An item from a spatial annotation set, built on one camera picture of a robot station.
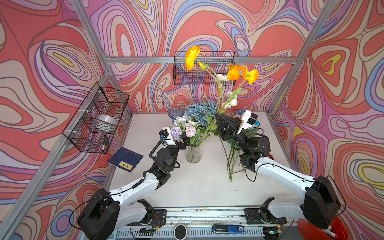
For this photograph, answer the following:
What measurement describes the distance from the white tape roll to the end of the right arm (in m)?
0.51

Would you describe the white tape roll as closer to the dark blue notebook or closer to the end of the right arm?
the dark blue notebook

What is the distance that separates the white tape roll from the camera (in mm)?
703

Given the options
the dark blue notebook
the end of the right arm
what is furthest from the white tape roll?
the end of the right arm

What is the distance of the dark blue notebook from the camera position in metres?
0.91

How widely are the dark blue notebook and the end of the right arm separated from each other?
604mm

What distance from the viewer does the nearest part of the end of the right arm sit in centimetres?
55
